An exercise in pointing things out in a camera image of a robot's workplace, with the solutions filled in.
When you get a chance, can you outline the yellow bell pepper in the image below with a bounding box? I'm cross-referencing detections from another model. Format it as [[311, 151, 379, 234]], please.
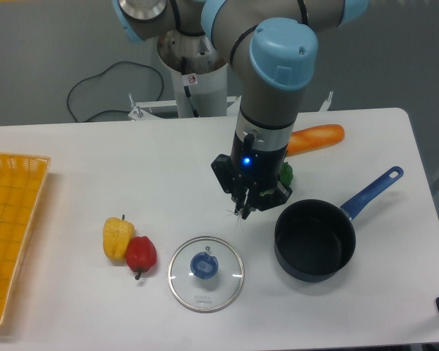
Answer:
[[102, 214, 135, 261]]

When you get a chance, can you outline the black cable on floor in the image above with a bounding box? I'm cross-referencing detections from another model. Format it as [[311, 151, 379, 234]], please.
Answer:
[[66, 61, 165, 123]]

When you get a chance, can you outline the dark saucepan blue handle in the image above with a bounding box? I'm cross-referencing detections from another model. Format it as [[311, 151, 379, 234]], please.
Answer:
[[274, 166, 404, 283]]

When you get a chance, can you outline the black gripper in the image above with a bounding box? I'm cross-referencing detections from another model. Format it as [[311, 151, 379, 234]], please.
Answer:
[[211, 133, 292, 219]]

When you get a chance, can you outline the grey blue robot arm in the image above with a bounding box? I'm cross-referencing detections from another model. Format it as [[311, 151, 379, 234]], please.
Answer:
[[113, 1, 368, 218]]

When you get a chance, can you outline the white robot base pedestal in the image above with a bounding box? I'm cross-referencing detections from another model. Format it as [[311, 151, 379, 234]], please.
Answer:
[[157, 30, 241, 118]]

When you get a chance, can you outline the glass lid blue knob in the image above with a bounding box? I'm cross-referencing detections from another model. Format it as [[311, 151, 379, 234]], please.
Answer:
[[168, 236, 245, 313]]

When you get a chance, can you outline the green bell pepper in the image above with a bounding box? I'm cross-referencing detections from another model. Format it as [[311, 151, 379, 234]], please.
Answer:
[[279, 162, 293, 186]]

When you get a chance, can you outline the yellow woven basket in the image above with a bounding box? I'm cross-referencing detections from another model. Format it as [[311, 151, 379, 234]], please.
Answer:
[[0, 152, 50, 325]]

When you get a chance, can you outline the orange baguette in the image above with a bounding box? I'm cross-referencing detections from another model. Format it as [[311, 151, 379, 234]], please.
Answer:
[[286, 124, 345, 156]]

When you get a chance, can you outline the green onion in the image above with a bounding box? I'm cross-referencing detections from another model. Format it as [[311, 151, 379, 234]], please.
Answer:
[[223, 186, 289, 221]]

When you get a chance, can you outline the red bell pepper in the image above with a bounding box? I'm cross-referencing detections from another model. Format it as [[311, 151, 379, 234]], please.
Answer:
[[126, 236, 157, 280]]

